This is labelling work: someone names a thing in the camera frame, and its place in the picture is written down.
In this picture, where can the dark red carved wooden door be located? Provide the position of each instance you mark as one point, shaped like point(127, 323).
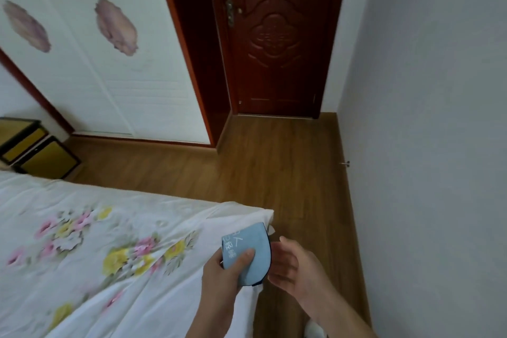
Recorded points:
point(277, 32)

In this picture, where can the black and yellow nightstand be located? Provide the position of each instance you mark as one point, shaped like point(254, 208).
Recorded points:
point(37, 151)

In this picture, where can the person's right forearm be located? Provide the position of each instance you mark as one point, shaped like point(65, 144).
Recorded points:
point(342, 320)

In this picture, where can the person's right hand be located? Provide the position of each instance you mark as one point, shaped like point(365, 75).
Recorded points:
point(299, 274)

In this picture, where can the white sliding door wardrobe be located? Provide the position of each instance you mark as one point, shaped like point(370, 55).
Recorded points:
point(119, 52)

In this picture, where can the metal wall door stopper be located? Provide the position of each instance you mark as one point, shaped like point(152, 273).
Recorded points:
point(346, 164)

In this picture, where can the bed with floral white sheet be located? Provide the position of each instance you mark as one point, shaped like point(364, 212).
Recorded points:
point(99, 254)

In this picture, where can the person's left forearm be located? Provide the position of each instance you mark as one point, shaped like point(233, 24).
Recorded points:
point(216, 322)

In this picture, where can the person's left hand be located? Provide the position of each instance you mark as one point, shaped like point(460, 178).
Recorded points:
point(218, 282)

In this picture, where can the light blue fabric pouch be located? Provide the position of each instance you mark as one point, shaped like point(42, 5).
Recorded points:
point(253, 244)

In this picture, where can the white slipper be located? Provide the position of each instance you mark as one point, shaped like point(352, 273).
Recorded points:
point(316, 329)

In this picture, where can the person's left thumb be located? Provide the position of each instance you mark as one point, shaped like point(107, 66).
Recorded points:
point(242, 259)

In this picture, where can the person's right thumb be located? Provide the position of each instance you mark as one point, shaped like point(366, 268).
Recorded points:
point(288, 244)

